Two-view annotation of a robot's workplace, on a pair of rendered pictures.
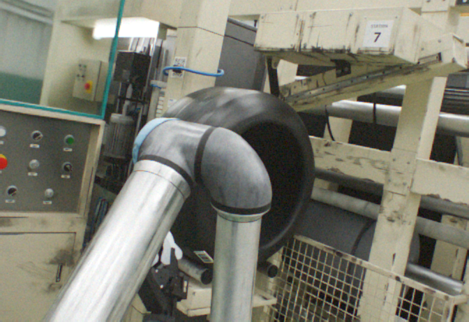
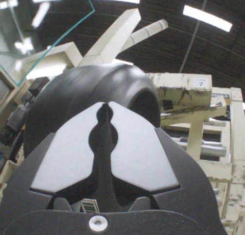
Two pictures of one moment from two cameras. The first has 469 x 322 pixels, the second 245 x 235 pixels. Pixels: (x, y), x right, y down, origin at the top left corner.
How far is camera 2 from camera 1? 1.13 m
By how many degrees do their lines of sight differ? 36
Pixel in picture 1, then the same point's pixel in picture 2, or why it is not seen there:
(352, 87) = (174, 115)
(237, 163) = not seen: outside the picture
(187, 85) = not seen: hidden behind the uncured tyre
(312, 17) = (159, 75)
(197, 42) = (96, 61)
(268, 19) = not seen: hidden behind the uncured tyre
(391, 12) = (205, 76)
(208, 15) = (105, 54)
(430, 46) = (215, 99)
